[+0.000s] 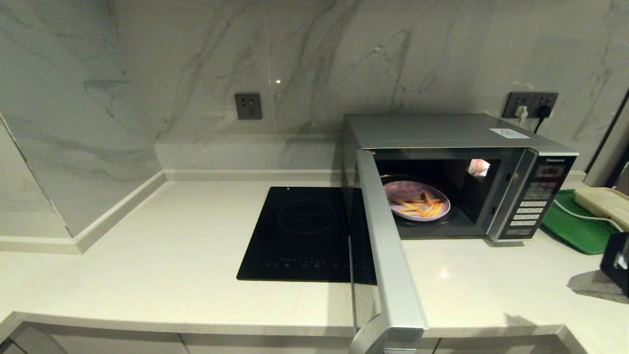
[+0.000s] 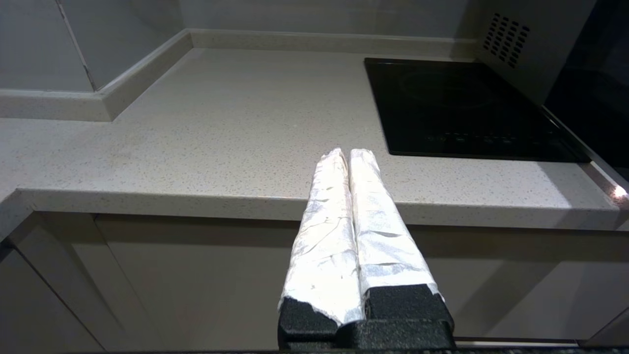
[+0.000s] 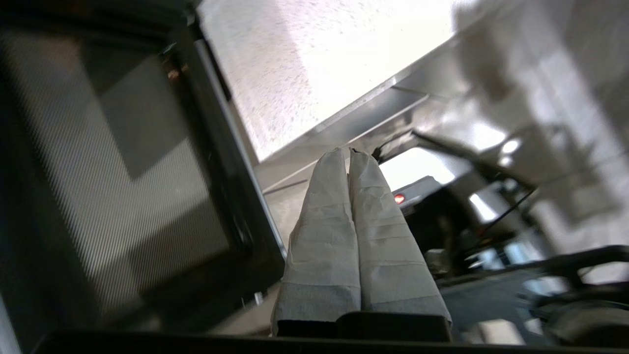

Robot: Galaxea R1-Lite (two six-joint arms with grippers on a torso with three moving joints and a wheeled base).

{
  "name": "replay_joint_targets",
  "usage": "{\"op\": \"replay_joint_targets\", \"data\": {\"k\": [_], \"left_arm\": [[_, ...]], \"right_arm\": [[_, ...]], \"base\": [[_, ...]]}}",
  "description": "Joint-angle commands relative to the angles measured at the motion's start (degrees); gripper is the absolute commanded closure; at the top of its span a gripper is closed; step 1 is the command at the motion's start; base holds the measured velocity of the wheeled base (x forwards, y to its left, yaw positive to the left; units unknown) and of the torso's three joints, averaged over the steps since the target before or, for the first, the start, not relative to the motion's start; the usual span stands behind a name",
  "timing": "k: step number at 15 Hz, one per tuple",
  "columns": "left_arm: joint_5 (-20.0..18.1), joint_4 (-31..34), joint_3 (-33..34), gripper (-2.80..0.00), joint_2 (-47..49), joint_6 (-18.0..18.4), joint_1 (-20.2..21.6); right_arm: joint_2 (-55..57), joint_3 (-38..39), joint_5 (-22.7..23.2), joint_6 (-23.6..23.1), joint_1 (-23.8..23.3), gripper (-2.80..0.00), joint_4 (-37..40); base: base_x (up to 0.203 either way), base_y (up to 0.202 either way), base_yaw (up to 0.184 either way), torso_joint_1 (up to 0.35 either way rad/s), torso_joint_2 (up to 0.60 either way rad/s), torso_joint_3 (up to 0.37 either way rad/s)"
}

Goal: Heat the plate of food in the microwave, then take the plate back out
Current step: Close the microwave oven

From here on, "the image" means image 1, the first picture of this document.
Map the black glass microwave door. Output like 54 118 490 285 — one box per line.
348 149 429 354

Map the purple plate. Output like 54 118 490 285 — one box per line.
383 180 451 222

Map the silver microwave oven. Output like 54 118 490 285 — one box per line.
342 114 579 244

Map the green plastic tray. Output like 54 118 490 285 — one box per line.
541 190 621 255

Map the cream power strip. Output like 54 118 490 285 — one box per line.
574 187 629 233

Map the grey cabinet front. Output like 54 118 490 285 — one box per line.
179 333 355 354
11 323 190 354
423 337 573 354

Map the white paper label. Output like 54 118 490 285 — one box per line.
490 128 531 139

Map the black induction cooktop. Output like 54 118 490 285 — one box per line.
237 186 354 283

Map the grey double wall socket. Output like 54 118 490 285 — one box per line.
502 92 559 119

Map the grey single wall socket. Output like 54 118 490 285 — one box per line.
234 93 262 120

